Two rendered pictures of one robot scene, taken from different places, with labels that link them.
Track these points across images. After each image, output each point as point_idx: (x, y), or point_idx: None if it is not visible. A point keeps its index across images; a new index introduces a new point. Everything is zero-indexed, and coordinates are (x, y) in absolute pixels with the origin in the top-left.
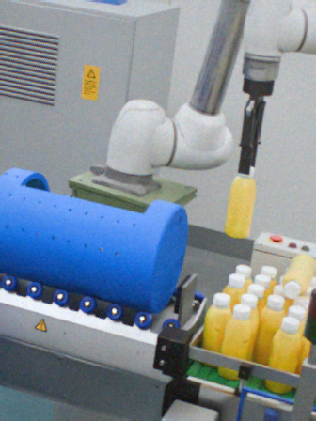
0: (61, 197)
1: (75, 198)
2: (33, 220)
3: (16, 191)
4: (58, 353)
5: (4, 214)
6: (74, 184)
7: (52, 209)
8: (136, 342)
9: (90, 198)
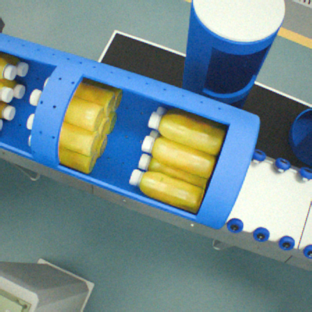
0: (14, 49)
1: (1, 47)
2: (47, 47)
3: (61, 60)
4: None
5: (76, 55)
6: (15, 301)
7: (26, 44)
8: None
9: (0, 291)
